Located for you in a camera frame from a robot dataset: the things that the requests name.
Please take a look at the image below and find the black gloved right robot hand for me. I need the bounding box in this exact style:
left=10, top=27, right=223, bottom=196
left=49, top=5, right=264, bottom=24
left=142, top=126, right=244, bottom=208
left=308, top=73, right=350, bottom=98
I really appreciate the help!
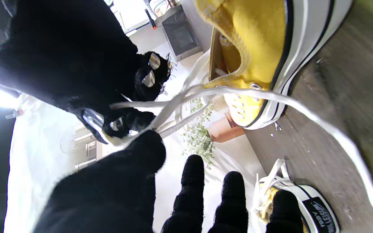
left=0, top=0, right=171, bottom=144

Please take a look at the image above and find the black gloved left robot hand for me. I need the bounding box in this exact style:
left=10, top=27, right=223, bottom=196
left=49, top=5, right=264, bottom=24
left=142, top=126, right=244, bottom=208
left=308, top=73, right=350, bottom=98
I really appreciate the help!
left=33, top=129, right=303, bottom=233

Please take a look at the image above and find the white shoelace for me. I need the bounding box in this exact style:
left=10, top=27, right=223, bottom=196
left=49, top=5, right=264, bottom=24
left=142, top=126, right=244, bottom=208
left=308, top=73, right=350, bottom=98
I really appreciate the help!
left=104, top=52, right=373, bottom=232
left=251, top=159, right=290, bottom=224

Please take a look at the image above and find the yellow canvas sneaker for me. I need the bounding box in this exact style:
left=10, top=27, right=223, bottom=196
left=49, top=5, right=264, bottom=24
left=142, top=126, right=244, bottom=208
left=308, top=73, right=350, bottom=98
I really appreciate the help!
left=258, top=176, right=341, bottom=233
left=195, top=0, right=354, bottom=130

